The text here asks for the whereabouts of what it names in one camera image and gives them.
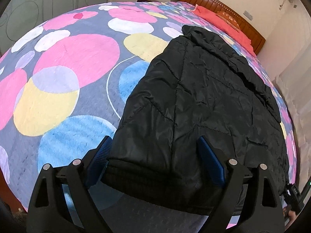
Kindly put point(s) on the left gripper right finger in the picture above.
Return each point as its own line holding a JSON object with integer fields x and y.
{"x": 262, "y": 210}

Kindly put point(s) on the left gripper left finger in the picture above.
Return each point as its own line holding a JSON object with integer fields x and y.
{"x": 48, "y": 211}

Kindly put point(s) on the black quilted jacket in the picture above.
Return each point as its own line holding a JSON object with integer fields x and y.
{"x": 198, "y": 86}

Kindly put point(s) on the white curtain along bed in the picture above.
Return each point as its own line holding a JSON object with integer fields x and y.
{"x": 294, "y": 85}

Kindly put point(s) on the colourful circle-pattern bedspread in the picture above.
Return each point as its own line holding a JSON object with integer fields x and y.
{"x": 64, "y": 84}

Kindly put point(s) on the red folded blanket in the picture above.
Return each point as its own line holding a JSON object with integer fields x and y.
{"x": 234, "y": 33}

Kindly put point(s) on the orange patterned pillow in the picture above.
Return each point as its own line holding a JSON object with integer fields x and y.
{"x": 229, "y": 20}

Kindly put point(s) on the frosted glass wardrobe door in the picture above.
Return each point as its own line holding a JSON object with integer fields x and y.
{"x": 20, "y": 16}

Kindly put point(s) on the wooden nightstand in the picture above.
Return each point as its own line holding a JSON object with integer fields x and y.
{"x": 157, "y": 0}

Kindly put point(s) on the wooden headboard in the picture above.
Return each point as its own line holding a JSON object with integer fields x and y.
{"x": 257, "y": 40}

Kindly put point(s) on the wooden bed frame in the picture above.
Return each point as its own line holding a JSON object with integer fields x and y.
{"x": 8, "y": 197}

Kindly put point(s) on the wall switch panel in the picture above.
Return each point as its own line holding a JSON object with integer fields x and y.
{"x": 248, "y": 15}

